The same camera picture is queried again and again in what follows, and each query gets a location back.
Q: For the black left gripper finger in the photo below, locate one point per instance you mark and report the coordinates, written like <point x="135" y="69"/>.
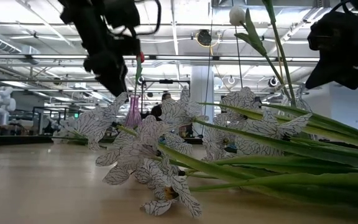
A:
<point x="109" y="74"/>

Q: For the person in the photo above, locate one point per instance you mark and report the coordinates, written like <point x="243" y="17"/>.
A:
<point x="165" y="97"/>

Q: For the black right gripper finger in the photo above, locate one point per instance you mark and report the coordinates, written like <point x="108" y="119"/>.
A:
<point x="322" y="73"/>
<point x="351" y="79"/>

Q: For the white artificial tulip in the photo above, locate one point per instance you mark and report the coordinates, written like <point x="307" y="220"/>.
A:
<point x="236" y="15"/>

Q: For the clear glass vase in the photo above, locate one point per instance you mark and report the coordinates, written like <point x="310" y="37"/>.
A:
<point x="303" y="102"/>

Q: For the pink glass vase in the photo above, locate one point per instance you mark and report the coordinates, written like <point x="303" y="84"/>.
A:
<point x="133" y="113"/>

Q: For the red artificial tulip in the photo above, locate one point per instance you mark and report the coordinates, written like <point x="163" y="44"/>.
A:
<point x="141" y="57"/>

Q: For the black metal gantry frame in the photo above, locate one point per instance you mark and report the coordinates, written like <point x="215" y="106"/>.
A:
<point x="166" y="81"/>

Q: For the white building column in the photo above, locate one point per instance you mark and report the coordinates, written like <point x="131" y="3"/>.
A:
<point x="202" y="87"/>

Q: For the white robot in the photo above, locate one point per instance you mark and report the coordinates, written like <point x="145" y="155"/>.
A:
<point x="2" y="102"/>

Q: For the black metal table frame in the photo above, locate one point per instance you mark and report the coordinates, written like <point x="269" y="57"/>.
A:
<point x="11" y="140"/>

